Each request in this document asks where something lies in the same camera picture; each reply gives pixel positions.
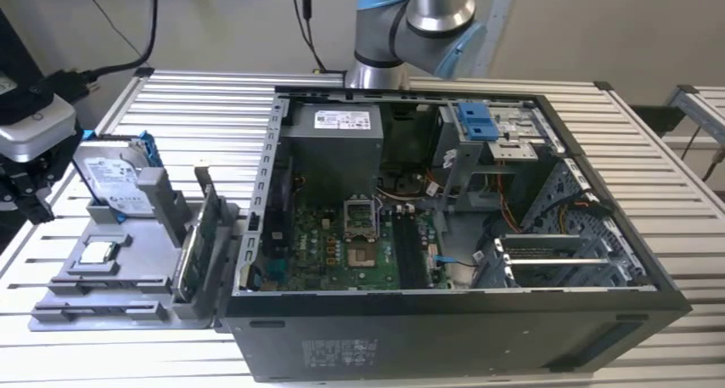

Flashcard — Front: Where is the black RAM slot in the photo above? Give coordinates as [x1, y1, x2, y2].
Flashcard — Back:
[393, 211, 407, 290]
[406, 211, 422, 290]
[413, 211, 430, 290]
[399, 211, 415, 290]

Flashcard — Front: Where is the perforated metal disk bay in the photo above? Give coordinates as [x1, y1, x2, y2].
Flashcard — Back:
[473, 233, 624, 290]

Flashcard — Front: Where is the black box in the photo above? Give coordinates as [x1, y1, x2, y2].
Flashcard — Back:
[628, 105, 686, 135]

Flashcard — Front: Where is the CPU socket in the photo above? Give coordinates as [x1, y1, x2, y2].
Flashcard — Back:
[345, 238, 379, 271]

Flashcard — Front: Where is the green motherboard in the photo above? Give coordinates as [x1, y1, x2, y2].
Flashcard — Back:
[248, 166, 454, 291]

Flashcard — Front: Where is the aluminium slat side table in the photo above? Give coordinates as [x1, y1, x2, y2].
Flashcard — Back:
[660, 84, 725, 151]

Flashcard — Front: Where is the blue plastic drive latch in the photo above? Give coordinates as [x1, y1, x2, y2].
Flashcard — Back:
[455, 102, 499, 143]

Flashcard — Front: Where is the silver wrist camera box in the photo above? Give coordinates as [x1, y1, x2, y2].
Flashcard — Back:
[0, 95, 79, 165]

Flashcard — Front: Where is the grey parts rack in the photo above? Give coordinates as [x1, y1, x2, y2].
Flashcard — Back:
[27, 165, 251, 333]

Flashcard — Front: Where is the metal socket cover frame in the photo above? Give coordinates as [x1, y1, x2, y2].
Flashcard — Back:
[343, 192, 378, 237]

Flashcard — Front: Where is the black case fan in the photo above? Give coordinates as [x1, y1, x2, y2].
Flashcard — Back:
[263, 205, 295, 260]

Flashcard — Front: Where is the black furniture frame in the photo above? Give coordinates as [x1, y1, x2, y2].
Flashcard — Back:
[0, 6, 49, 86]

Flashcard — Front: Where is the grey metal drive cage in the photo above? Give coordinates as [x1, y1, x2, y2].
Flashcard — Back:
[433, 101, 565, 213]

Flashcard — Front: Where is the silver-topped CPU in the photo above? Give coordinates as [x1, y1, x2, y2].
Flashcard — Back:
[79, 241, 120, 265]

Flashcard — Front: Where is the black open PC case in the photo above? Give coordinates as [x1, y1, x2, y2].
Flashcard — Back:
[223, 84, 693, 384]

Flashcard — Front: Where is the green graphics card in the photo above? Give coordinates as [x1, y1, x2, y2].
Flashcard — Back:
[171, 166, 228, 303]

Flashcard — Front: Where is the blue-ended SATA wire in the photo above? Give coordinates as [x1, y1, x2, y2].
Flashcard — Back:
[433, 255, 482, 267]

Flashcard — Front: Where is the socket locking lever wire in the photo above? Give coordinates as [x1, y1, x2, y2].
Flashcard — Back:
[373, 194, 386, 239]

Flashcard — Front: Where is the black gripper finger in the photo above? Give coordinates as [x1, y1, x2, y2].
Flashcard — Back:
[19, 183, 56, 227]

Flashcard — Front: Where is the hard disk in blue carrier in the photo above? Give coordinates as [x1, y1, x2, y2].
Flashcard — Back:
[71, 129, 167, 224]

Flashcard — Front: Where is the thin black cable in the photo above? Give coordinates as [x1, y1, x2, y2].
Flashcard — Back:
[286, 0, 333, 73]

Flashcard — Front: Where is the grey power supply unit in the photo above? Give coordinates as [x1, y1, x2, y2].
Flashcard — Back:
[280, 101, 386, 194]

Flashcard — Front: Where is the thick black camera cable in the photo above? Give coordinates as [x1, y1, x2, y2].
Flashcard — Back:
[41, 0, 162, 98]

